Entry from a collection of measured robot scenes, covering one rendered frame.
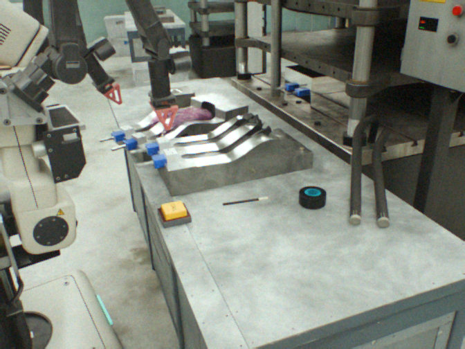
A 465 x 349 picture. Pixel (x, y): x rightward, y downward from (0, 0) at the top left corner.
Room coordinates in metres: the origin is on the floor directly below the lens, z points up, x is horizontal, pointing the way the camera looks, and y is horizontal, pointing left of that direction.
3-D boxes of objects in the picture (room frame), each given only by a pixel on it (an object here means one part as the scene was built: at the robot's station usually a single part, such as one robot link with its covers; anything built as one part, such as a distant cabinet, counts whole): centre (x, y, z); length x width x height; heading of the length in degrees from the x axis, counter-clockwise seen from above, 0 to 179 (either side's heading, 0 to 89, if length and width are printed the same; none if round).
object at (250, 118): (1.36, 0.01, 0.92); 0.35 x 0.16 x 0.09; 109
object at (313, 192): (1.09, -0.24, 0.82); 0.08 x 0.08 x 0.04
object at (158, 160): (1.22, 0.23, 0.89); 0.13 x 0.05 x 0.05; 110
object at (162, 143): (1.33, 0.27, 0.89); 0.13 x 0.05 x 0.05; 109
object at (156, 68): (1.24, 0.19, 1.18); 0.07 x 0.06 x 0.07; 126
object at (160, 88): (1.24, 0.19, 1.12); 0.10 x 0.07 x 0.07; 20
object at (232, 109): (1.67, 0.19, 0.86); 0.50 x 0.26 x 0.11; 126
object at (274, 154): (1.36, -0.01, 0.87); 0.50 x 0.26 x 0.14; 109
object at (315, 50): (2.20, -0.65, 0.96); 1.29 x 0.83 x 0.18; 19
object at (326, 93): (2.14, -0.58, 0.87); 0.50 x 0.27 x 0.17; 109
